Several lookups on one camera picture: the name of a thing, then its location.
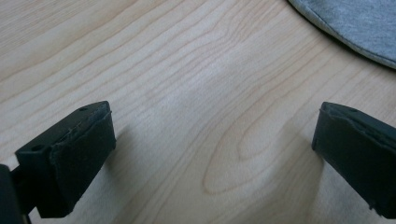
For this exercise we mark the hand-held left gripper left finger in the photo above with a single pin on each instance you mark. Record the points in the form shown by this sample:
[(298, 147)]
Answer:
[(67, 161)]

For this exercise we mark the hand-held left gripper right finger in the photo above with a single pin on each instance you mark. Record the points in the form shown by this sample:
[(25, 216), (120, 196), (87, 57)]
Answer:
[(358, 155)]

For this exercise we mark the grey cloth garment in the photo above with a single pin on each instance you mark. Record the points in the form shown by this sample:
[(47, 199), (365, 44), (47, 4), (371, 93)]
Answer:
[(358, 25)]

